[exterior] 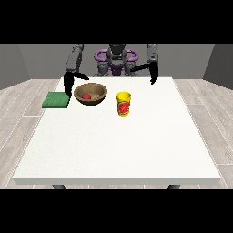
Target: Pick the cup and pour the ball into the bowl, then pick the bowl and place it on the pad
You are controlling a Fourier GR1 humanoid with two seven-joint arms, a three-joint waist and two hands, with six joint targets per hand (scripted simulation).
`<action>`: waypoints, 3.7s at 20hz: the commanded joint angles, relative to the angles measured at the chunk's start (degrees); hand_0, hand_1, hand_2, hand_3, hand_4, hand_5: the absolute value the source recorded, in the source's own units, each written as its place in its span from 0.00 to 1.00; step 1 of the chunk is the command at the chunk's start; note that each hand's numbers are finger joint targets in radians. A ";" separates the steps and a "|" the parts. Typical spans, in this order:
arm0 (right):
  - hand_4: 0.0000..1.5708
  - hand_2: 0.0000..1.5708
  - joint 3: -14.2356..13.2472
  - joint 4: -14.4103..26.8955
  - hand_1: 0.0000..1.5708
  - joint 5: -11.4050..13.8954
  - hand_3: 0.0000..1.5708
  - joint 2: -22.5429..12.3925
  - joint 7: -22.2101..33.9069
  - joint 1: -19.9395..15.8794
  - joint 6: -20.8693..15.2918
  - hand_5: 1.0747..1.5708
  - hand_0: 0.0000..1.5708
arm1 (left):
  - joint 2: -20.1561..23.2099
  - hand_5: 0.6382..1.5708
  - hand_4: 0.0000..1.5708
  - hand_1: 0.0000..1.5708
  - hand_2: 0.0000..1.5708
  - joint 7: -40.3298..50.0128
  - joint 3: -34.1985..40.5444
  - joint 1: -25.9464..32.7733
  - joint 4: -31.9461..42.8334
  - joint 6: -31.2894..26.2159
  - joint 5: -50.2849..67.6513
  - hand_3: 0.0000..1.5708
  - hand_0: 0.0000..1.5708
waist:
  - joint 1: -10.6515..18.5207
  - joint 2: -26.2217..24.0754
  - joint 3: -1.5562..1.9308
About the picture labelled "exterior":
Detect green square pad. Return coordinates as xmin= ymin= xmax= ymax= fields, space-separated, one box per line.
xmin=41 ymin=91 xmax=71 ymax=109

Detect brown wooden bowl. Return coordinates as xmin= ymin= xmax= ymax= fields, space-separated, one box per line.
xmin=73 ymin=83 xmax=108 ymax=106

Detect yellow cup with melon print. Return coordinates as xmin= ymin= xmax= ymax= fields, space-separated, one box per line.
xmin=116 ymin=91 xmax=132 ymax=117

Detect grey robot trunk purple rings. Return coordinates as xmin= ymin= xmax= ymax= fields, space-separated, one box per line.
xmin=92 ymin=44 xmax=141 ymax=78

